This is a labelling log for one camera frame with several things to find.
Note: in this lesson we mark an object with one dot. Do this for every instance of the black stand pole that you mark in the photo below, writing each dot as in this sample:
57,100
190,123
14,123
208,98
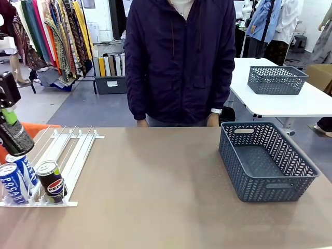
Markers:
267,23

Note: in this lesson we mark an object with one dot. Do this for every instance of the grey storage bin with boards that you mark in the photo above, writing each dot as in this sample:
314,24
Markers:
110,77

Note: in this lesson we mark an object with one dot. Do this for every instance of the blue Pocari Sweat can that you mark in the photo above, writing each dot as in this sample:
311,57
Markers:
27,168
11,185

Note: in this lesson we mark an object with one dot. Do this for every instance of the orange chair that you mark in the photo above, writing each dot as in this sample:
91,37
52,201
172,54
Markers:
36,129

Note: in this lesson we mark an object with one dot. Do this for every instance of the person's right hand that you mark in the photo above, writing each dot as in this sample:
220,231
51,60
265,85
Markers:
142,123

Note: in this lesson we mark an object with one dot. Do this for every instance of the white wristwatch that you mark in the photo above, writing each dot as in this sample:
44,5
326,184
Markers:
216,111

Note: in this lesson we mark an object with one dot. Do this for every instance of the rack of colourful garments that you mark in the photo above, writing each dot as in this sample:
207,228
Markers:
59,33

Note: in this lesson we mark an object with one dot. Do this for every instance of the person's left hand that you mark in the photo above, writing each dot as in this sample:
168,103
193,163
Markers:
213,120

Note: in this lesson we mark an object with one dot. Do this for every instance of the black patterned drink can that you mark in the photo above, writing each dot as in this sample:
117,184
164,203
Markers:
16,138

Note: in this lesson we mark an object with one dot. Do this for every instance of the person's right forearm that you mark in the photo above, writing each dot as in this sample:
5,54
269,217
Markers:
136,101

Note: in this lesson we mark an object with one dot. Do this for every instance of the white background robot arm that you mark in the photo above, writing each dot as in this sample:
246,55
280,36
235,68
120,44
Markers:
246,9

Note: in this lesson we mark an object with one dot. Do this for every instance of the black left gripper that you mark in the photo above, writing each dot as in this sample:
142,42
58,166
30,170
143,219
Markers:
9,89

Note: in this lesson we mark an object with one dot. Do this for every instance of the white table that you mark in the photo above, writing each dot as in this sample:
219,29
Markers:
280,103

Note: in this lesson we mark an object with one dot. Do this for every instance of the bystander's foot and shoe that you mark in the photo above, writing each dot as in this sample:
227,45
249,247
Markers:
324,127

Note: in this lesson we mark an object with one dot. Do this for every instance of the black Pepsi can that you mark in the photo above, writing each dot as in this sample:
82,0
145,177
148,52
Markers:
53,182

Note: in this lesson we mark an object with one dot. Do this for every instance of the person in navy jacket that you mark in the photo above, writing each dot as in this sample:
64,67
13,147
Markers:
179,64

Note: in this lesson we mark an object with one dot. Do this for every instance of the person's left forearm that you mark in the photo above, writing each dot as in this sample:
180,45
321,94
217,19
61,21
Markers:
221,90

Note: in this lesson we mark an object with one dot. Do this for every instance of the black waste bin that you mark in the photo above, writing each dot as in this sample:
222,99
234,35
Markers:
228,116

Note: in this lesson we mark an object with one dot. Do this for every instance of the white box appliance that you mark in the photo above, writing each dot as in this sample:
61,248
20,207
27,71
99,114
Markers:
93,32

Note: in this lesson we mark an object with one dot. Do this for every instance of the grey plastic woven-pattern basket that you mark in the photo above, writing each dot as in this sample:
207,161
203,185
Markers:
276,80
262,166

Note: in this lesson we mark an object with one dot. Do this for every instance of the cardboard box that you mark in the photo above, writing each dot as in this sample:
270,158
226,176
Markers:
320,76

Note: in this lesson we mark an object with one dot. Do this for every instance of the dark step stool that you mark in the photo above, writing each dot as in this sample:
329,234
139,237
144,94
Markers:
300,42

